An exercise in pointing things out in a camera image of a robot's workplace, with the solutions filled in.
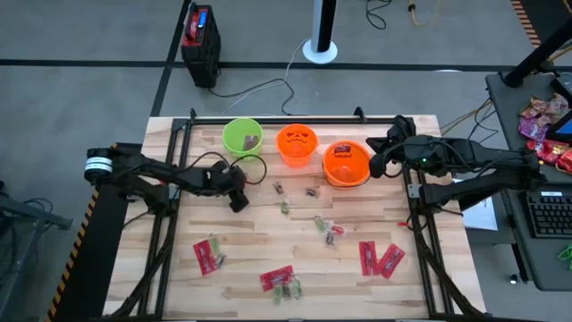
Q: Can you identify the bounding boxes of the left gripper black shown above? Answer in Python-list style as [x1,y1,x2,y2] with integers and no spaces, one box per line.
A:
[200,165,250,215]

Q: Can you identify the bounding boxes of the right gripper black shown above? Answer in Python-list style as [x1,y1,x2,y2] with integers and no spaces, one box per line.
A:
[365,114,418,156]

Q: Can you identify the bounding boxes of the purple candy bag pile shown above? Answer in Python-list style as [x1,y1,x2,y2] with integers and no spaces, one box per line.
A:
[517,92,571,142]

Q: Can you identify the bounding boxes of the red candy bag pile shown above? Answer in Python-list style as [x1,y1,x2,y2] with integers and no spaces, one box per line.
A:
[526,139,572,174]

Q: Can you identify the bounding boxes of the orange plastic bucket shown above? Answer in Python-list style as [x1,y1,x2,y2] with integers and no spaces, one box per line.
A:
[321,139,373,189]

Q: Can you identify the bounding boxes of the green plastic bucket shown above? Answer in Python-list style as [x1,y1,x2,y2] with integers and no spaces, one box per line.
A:
[221,116,265,161]

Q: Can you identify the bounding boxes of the orange jack-o-lantern bucket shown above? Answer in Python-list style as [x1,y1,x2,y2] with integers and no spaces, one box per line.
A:
[274,123,320,170]

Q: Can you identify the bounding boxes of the white pole with round base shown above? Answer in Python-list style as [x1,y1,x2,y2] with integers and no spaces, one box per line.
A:
[301,0,340,65]

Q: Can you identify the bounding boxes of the white paper sheet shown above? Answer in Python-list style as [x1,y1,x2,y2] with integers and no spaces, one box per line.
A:
[452,178,500,233]

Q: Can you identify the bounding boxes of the grey desk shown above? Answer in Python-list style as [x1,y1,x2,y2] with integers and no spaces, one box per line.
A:
[484,70,572,292]

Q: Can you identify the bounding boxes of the black and red toolbox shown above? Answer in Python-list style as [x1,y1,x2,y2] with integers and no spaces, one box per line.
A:
[180,1,223,89]

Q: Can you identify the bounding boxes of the black stand leg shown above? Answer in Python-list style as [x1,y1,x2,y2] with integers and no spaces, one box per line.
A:
[501,15,572,89]

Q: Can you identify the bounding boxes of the dark screen with blue edge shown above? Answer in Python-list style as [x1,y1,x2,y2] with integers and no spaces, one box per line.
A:
[546,72,572,145]

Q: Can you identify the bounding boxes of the black keyboard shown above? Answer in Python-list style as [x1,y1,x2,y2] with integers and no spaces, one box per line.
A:
[526,191,572,240]

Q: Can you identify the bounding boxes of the black hazard-striped mat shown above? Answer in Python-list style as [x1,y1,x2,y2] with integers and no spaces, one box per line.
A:
[509,0,572,49]

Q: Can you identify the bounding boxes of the grey metal table leg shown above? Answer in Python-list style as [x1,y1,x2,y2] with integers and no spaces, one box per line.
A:
[0,180,73,288]

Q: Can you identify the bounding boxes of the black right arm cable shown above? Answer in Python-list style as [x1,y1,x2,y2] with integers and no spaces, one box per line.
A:
[383,154,406,180]

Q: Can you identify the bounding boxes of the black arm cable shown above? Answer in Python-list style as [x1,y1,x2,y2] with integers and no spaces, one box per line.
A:
[383,154,406,180]
[180,150,269,187]

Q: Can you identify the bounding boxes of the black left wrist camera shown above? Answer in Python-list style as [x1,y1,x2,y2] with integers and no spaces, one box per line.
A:
[211,159,232,181]

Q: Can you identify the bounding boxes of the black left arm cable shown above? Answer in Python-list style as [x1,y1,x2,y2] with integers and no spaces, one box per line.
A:
[180,150,269,187]

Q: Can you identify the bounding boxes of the black aluminium table frame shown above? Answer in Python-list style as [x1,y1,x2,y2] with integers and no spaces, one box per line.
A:
[109,106,484,322]

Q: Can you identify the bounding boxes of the yellow and black cables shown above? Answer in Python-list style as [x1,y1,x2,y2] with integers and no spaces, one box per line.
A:
[439,97,501,145]

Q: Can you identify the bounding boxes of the white floor cable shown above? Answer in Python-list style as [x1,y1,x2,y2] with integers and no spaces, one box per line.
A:
[221,38,312,115]

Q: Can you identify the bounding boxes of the black coiled floor cable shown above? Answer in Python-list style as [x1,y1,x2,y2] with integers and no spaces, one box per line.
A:
[365,0,393,31]

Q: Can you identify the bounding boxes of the yellow floor cable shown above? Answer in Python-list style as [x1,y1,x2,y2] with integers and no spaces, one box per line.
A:
[407,0,444,28]

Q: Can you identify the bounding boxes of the black hazard-striped base plate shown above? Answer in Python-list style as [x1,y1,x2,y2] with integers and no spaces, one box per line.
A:
[44,141,136,322]

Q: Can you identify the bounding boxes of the green cord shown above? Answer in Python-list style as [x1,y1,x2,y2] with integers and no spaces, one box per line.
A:
[557,242,572,272]

